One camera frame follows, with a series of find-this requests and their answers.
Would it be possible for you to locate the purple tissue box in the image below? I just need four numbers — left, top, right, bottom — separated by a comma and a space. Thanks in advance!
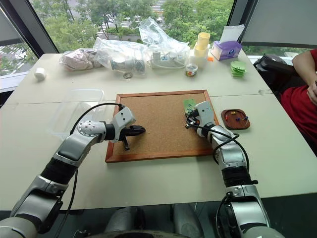
210, 24, 245, 61

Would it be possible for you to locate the white power strip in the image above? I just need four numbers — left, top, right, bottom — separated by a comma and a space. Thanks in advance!
150, 50, 187, 70

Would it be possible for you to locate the brown wooden tray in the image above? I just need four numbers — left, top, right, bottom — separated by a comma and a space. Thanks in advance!
220, 108, 252, 131

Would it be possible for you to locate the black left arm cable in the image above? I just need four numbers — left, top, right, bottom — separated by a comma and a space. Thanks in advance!
53, 103, 125, 238

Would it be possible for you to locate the white tape roll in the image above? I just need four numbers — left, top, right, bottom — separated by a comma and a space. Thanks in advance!
34, 67, 48, 81

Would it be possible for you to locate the clear plastic cup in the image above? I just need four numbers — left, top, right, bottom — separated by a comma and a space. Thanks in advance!
189, 55, 208, 69

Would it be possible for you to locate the bare person hand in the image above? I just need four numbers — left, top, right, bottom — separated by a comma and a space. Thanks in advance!
307, 80, 317, 106

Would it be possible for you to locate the clear plastic box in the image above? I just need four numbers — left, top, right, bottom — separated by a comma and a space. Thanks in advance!
48, 88, 106, 142

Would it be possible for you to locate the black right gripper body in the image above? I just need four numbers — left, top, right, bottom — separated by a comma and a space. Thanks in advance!
184, 114, 202, 130

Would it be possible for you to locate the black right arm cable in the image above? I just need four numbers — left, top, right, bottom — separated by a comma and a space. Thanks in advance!
186, 118, 250, 238

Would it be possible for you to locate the black chair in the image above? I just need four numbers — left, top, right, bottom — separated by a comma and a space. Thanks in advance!
253, 55, 309, 100

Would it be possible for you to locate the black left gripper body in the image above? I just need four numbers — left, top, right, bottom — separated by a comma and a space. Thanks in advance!
116, 125, 136, 151

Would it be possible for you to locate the clear plastic bag with tapes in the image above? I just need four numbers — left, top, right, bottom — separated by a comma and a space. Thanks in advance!
93, 37, 152, 78

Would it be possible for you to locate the green paper note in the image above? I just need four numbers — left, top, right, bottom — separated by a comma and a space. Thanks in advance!
182, 98, 198, 117

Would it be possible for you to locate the wood framed cork board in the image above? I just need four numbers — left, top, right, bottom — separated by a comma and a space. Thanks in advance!
105, 89, 220, 164

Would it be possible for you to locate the large clear plastic bag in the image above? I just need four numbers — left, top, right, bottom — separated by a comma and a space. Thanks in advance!
138, 18, 192, 70

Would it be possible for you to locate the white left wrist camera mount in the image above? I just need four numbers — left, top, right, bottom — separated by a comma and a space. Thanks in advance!
110, 107, 137, 130

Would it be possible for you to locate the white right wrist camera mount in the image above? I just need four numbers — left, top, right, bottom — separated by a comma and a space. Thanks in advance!
194, 100, 215, 127

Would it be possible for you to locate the yellow plastic cup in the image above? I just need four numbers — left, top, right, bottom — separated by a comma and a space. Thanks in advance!
193, 42, 209, 58
197, 32, 211, 48

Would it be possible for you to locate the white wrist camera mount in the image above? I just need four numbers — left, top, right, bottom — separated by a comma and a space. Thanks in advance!
194, 100, 215, 127
110, 107, 137, 130

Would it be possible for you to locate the black window frame post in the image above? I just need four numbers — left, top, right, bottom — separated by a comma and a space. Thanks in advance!
226, 0, 260, 48
0, 0, 60, 60

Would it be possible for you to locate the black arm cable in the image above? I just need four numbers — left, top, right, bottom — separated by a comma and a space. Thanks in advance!
186, 118, 250, 238
53, 103, 125, 238

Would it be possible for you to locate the small clear pushpin jar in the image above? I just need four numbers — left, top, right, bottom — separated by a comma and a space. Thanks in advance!
185, 63, 198, 78

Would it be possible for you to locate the person in red shirt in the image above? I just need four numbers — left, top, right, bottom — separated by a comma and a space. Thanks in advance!
280, 49, 317, 150

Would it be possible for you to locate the dark rounded robot leg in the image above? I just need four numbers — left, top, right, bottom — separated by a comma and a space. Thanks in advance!
103, 205, 147, 234
172, 202, 207, 238

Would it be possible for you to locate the plastic bag with pink cloth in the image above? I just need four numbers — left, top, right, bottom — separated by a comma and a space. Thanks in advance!
59, 48, 103, 73

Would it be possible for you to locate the green sticky note stack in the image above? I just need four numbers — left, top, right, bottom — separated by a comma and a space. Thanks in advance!
230, 60, 248, 79

